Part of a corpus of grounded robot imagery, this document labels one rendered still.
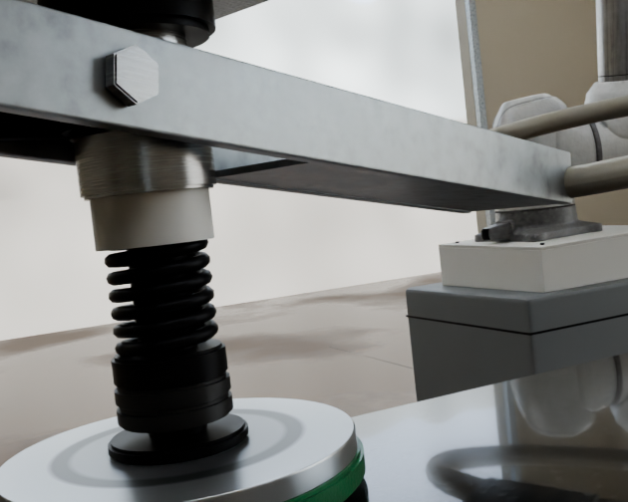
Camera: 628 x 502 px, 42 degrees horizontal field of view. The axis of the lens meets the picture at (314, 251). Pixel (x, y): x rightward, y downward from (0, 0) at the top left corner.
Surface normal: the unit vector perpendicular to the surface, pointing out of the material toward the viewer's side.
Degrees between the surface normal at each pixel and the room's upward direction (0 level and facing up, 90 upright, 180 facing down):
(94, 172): 90
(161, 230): 90
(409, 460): 0
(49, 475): 0
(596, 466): 0
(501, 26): 90
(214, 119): 90
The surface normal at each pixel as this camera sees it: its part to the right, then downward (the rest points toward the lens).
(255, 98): 0.74, -0.04
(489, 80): 0.41, 0.00
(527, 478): -0.11, -0.99
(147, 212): 0.15, 0.04
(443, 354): -0.90, 0.12
